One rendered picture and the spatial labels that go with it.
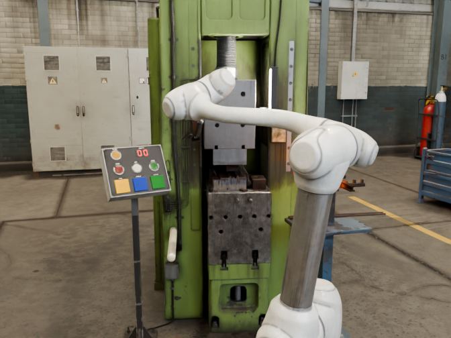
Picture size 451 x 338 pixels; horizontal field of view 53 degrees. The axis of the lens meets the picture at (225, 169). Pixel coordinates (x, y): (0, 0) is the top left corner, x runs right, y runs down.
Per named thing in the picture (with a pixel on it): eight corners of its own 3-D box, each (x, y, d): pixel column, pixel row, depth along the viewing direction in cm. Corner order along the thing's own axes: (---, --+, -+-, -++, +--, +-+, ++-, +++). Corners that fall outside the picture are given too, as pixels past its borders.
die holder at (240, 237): (270, 263, 274) (272, 192, 265) (208, 265, 271) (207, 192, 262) (256, 232, 328) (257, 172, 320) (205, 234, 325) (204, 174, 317)
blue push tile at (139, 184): (148, 189, 244) (145, 176, 246) (135, 191, 240) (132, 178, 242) (147, 190, 245) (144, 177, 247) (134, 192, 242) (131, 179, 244)
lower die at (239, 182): (246, 190, 270) (246, 176, 268) (213, 190, 268) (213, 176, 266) (238, 175, 311) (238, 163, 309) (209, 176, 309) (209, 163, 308)
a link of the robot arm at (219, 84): (209, 80, 176) (184, 90, 168) (230, 60, 164) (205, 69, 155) (223, 103, 176) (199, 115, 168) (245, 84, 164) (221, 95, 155)
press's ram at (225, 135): (269, 148, 266) (270, 79, 258) (204, 149, 263) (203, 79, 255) (258, 139, 307) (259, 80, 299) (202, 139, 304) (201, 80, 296)
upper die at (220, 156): (246, 164, 267) (246, 148, 265) (213, 165, 265) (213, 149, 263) (238, 153, 308) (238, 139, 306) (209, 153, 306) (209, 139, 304)
